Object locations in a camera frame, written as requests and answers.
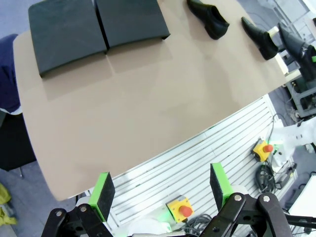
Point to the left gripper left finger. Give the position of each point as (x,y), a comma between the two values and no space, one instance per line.
(102,197)

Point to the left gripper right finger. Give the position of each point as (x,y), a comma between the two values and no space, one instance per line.
(219,187)

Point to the black leather shoe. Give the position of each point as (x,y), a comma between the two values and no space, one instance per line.
(212,19)
(264,42)
(296,47)

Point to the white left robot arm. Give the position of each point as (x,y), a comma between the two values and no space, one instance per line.
(148,225)

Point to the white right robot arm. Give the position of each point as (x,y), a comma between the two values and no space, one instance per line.
(296,134)

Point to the black shoe stand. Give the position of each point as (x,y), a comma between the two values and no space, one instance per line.
(66,32)
(130,22)

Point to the yellow emergency stop box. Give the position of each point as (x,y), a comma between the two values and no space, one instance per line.
(259,150)
(174,205)

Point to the white slotted mounting plate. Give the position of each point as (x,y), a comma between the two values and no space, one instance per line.
(172,168)

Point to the black power adapter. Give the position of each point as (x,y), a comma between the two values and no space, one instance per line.
(284,177)

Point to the yellow-green cloth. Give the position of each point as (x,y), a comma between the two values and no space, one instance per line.
(5,195)

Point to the black side panel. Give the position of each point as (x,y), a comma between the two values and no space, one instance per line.
(14,143)

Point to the dark purple fabric cover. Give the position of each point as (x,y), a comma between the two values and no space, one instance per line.
(7,74)

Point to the grey metal frame cart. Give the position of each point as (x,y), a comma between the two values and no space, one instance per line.
(303,98)

